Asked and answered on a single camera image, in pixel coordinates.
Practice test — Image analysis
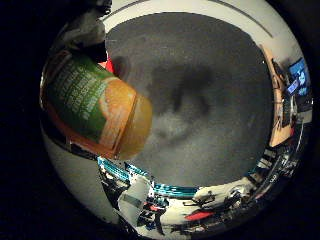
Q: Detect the red bowl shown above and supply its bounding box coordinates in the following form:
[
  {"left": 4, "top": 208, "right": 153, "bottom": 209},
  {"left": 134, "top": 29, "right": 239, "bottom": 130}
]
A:
[{"left": 99, "top": 56, "right": 117, "bottom": 75}]

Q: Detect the blue screen monitor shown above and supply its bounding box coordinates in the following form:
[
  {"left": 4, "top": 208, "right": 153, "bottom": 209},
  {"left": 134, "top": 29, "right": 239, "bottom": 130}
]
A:
[{"left": 288, "top": 57, "right": 310, "bottom": 97}]

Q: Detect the teal storage bin shelf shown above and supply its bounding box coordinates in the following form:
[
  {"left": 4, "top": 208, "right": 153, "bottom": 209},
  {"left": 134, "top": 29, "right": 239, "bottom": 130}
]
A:
[{"left": 97, "top": 155, "right": 202, "bottom": 200}]

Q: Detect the orange juice bottle green cap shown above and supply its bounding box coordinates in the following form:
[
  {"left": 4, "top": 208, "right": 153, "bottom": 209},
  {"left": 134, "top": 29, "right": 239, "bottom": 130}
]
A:
[{"left": 40, "top": 49, "right": 154, "bottom": 161}]

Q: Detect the person in grey top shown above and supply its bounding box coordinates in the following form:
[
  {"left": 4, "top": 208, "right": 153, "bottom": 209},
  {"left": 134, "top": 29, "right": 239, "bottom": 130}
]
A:
[{"left": 117, "top": 175, "right": 152, "bottom": 228}]

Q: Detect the laptop with lit screen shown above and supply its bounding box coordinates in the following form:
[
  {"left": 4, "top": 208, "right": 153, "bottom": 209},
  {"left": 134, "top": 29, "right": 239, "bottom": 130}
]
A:
[{"left": 285, "top": 78, "right": 302, "bottom": 96}]

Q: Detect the wooden desk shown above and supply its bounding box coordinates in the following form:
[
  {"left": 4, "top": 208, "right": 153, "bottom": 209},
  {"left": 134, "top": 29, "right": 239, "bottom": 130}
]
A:
[{"left": 262, "top": 45, "right": 295, "bottom": 148}]

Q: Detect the red office chair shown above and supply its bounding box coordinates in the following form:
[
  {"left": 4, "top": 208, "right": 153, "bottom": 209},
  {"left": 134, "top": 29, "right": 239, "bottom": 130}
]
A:
[{"left": 184, "top": 209, "right": 217, "bottom": 222}]

